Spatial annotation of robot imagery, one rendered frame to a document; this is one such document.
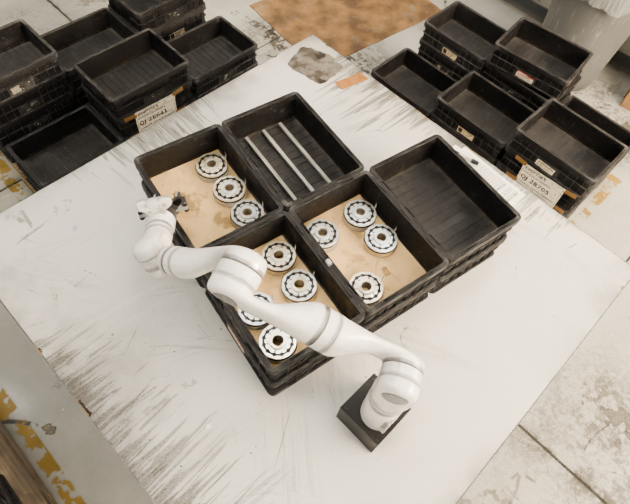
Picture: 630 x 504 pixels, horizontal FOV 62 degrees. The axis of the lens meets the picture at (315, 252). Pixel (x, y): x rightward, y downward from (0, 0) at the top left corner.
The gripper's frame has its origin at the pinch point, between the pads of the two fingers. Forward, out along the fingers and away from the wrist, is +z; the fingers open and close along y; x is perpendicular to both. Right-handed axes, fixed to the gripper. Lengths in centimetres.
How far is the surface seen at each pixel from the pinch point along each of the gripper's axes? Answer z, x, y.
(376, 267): -14, -29, 57
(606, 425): -11, -136, 150
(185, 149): 23.0, 4.5, 5.2
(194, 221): 4.2, -11.5, 4.9
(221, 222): 3.4, -13.2, 12.9
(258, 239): -6.6, -15.5, 23.5
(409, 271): -16, -31, 66
